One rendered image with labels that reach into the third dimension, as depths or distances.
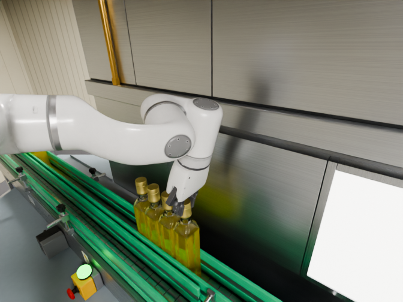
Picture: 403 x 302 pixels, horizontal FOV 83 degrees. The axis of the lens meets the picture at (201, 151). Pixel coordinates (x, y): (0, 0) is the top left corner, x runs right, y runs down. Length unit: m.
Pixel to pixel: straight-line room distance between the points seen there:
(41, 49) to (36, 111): 3.29
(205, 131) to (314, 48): 0.25
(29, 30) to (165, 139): 3.43
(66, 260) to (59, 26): 2.85
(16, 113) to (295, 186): 0.51
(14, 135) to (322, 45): 0.50
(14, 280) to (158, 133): 0.96
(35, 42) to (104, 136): 3.37
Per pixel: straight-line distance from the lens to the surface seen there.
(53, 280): 1.11
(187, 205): 0.60
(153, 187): 0.67
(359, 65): 0.49
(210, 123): 0.42
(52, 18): 3.53
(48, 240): 1.14
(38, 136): 0.38
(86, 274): 0.94
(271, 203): 0.60
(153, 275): 0.82
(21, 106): 0.39
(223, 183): 0.65
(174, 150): 0.36
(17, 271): 1.22
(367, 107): 0.50
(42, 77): 3.74
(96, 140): 0.36
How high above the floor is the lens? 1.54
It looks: 26 degrees down
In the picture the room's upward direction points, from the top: 2 degrees counter-clockwise
